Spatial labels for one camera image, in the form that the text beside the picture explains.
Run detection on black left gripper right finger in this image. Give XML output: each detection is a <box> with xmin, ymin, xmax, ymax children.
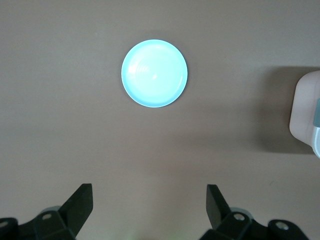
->
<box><xmin>199</xmin><ymin>184</ymin><xmax>311</xmax><ymax>240</ymax></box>

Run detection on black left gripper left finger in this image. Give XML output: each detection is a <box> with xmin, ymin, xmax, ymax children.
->
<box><xmin>0</xmin><ymin>183</ymin><xmax>94</xmax><ymax>240</ymax></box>

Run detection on white lidded box grey latches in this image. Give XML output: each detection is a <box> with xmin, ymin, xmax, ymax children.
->
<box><xmin>289</xmin><ymin>70</ymin><xmax>320</xmax><ymax>159</ymax></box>

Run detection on light blue round plate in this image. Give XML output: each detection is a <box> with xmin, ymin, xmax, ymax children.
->
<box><xmin>120</xmin><ymin>38</ymin><xmax>189</xmax><ymax>109</ymax></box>

